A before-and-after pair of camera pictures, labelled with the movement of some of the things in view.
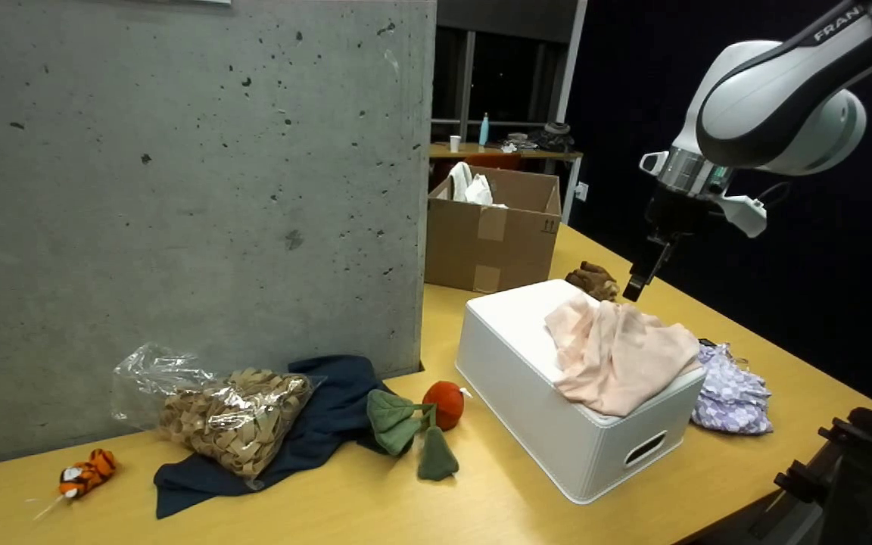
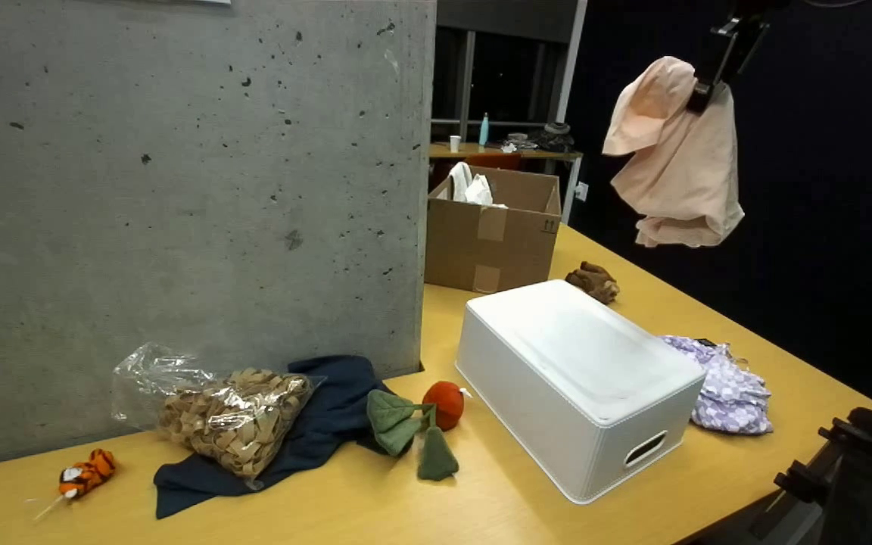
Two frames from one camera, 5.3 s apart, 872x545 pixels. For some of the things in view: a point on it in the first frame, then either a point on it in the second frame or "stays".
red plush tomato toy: x=446 y=405 stays
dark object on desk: x=552 y=138 stays
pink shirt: x=615 y=358 → x=679 y=171
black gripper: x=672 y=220 → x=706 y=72
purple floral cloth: x=732 y=397 stays
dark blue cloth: x=340 y=426 stays
